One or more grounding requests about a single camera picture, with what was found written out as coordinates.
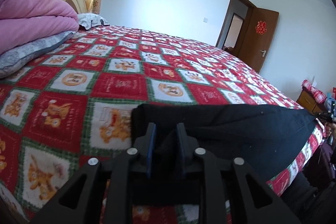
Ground black pants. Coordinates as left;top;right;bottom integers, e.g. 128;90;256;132
130;104;317;206

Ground red patchwork bedspread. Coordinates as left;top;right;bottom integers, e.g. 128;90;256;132
0;24;326;224

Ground wooden cabinet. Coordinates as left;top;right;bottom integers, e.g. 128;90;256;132
296;89;326;114

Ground red plaid cloth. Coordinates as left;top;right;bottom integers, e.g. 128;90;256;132
301;79;326;104

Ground grey blue pillow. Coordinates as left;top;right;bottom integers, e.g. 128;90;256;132
0;31;75;79

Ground red door decoration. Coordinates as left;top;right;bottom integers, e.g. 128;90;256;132
255;20;267;35

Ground brown wooden door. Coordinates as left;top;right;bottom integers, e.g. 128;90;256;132
238;7;279;73

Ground grey patterned pillow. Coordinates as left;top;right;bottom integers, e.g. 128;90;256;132
77;13;109;30

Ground pink folded blanket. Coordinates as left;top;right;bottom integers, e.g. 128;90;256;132
1;0;79;53

